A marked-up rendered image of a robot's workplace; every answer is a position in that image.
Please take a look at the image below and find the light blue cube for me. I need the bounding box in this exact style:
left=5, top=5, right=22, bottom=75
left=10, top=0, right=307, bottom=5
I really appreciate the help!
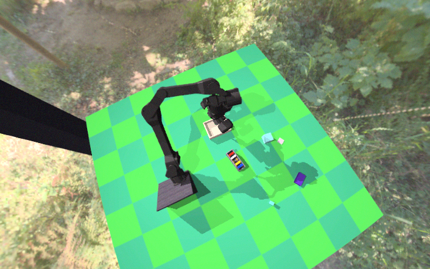
left=262, top=133, right=274, bottom=144

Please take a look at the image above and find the cream shallow tray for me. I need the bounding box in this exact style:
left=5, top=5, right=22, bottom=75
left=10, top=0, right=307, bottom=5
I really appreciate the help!
left=203, top=119, right=231, bottom=140

